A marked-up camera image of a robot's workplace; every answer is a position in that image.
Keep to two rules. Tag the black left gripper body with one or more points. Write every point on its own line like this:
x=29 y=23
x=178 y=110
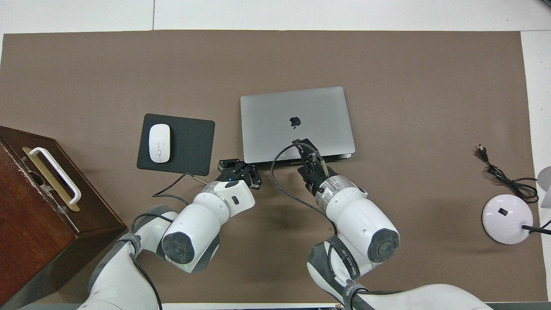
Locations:
x=236 y=175

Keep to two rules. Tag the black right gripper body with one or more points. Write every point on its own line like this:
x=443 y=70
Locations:
x=315 y=178

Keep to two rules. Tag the silver laptop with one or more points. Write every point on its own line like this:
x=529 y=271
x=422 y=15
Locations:
x=297 y=120

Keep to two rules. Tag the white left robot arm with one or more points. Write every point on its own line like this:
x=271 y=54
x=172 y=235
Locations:
x=193 y=228

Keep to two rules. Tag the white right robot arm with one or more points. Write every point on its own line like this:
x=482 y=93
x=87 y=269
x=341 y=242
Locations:
x=361 y=224

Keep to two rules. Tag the black mouse pad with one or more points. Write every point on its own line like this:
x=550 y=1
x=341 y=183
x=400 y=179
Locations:
x=189 y=146

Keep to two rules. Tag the white computer mouse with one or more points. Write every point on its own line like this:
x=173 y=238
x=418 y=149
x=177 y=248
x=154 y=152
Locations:
x=159 y=143

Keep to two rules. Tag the brown table mat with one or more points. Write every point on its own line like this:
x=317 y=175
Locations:
x=387 y=129

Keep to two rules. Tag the white desk lamp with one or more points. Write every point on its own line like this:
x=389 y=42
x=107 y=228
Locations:
x=506 y=219

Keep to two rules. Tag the dark brown wooden box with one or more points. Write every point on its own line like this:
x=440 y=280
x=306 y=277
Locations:
x=34 y=232

